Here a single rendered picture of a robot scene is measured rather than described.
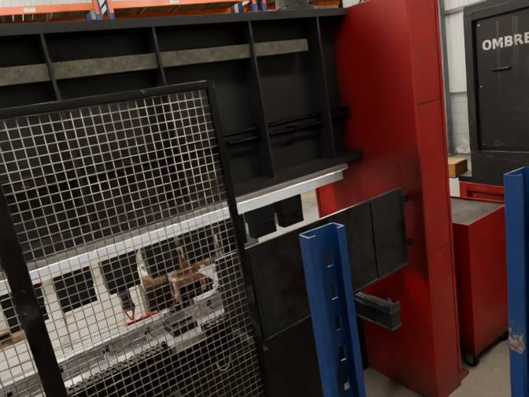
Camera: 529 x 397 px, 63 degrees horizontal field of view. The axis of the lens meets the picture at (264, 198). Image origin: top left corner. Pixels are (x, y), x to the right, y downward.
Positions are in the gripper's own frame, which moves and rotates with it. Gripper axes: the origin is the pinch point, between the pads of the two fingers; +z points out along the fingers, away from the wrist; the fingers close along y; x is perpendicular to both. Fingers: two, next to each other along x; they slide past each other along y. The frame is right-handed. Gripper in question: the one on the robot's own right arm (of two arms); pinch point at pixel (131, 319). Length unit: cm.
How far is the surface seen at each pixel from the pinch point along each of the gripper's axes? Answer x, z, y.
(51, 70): -11, -112, 99
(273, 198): 84, -46, 50
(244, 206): 65, -46, 52
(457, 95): 744, -142, -359
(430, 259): 148, 9, 85
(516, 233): 43, -32, 219
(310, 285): 7, -35, 215
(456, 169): 280, -27, 1
